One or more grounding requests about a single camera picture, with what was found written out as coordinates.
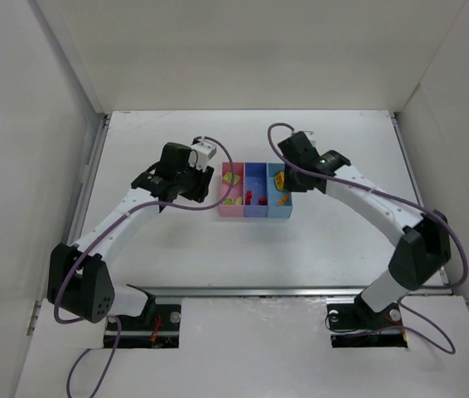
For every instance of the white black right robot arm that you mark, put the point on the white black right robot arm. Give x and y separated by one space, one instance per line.
421 242

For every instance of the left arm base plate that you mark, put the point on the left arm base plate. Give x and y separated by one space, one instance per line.
160 330

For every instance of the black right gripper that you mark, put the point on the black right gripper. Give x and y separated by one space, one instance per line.
291 178

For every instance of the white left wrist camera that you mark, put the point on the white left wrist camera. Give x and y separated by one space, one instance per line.
202 151

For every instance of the dark blue plastic bin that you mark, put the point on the dark blue plastic bin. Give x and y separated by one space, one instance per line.
255 180

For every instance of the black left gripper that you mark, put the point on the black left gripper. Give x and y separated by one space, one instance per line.
200 183

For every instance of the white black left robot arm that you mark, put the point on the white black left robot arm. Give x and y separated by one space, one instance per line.
80 277

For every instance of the pink plastic bin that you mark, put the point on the pink plastic bin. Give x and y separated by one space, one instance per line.
232 191

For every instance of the aluminium front rail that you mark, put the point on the aluminium front rail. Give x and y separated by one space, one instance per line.
251 291

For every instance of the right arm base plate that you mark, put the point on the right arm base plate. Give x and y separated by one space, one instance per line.
351 327

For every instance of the light blue plastic bin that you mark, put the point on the light blue plastic bin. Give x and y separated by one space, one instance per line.
275 211

